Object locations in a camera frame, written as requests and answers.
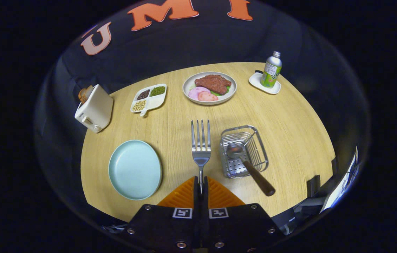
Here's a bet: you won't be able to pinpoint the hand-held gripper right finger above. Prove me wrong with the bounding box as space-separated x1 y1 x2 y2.
204 176 285 253

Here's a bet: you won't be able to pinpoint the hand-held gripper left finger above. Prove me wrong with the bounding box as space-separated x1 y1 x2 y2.
118 176 201 253

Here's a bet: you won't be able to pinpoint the metal spoon wooden handle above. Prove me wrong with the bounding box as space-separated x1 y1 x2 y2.
226 142 276 197

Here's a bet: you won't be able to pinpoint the metal fork wooden handle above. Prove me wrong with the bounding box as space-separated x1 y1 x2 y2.
190 119 212 194

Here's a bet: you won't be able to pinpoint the light blue plate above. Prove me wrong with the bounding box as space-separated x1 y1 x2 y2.
108 140 163 201

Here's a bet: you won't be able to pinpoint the black block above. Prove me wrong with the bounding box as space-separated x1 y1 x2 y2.
306 175 321 197

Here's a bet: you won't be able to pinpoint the bright white screen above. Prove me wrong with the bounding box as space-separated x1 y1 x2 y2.
320 147 359 213

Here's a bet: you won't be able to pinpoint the white divided dish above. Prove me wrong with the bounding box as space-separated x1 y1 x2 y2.
130 83 167 117

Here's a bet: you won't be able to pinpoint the white toaster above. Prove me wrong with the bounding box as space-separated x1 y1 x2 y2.
74 84 114 133

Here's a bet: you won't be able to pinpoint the reddish pink ham slice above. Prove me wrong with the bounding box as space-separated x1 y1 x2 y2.
197 91 219 102

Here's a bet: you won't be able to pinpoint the green lettuce leaf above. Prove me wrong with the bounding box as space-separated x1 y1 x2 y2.
211 86 230 97

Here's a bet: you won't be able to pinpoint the pale pink ham slice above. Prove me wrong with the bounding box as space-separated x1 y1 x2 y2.
188 86 210 100

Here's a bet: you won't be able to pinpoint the white square coaster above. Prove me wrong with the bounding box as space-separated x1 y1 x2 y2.
249 72 281 95

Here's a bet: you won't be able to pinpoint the brown steak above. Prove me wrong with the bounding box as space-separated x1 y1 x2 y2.
194 74 232 95

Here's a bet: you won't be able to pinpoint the round beige plate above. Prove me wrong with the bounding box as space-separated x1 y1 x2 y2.
182 72 237 105

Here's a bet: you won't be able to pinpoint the brown toast slice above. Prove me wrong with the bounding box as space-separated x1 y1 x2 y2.
78 85 93 103

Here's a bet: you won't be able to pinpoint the silver green drink bottle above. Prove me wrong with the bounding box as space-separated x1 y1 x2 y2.
260 51 283 88

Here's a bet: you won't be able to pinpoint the metal wire cutlery basket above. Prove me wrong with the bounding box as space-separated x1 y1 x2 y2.
219 125 269 179

